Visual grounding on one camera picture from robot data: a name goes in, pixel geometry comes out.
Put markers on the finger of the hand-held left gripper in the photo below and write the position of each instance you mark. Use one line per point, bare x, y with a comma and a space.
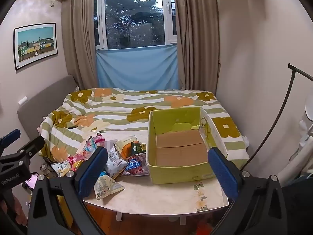
33, 145
11, 137

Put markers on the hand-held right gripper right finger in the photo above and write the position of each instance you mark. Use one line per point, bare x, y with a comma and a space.
223, 173

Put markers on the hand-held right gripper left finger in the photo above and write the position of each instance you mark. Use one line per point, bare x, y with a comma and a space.
93, 172

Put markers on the white and green snack packet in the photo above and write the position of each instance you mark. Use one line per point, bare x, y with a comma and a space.
107, 187

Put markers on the grey-white snack packet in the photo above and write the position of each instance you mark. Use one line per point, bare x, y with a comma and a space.
115, 162

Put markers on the pink and blue cartoon snack packet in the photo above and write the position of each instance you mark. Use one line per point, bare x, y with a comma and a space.
91, 144

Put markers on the yellow-green cardboard box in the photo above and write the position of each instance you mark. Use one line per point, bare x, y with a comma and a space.
181, 149

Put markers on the person's left hand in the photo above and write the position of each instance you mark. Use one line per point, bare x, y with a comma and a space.
19, 210

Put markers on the small pink snack packet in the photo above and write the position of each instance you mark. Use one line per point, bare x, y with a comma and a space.
77, 162

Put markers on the phone with pink screen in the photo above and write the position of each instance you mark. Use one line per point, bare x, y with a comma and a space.
30, 182

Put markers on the small glass jar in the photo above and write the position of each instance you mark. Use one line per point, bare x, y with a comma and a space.
44, 167

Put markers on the clear plastic box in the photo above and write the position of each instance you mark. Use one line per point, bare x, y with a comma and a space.
111, 143

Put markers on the cream and orange snack packet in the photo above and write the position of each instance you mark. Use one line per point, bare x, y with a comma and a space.
125, 149

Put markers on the yellow box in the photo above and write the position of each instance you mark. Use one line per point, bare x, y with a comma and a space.
64, 208

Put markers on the grey bed headboard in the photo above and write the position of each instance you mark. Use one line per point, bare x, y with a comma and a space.
44, 100

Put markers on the dark green snack packet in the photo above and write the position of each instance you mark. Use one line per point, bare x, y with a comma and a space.
138, 148

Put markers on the floral striped blanket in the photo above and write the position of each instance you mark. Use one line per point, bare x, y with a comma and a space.
117, 112

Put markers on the white appliance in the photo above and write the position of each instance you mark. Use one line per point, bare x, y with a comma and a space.
307, 132

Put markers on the framed picture of houses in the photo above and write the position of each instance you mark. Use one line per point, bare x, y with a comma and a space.
36, 44

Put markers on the black curved pole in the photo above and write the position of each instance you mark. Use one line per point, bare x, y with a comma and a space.
288, 95

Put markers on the beige curtain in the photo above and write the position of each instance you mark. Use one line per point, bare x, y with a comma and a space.
78, 41
198, 41

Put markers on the light blue cloth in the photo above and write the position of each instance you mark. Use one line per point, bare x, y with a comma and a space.
137, 66

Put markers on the window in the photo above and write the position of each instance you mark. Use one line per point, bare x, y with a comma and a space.
134, 17

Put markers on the white wall switch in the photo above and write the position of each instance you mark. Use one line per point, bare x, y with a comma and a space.
23, 100

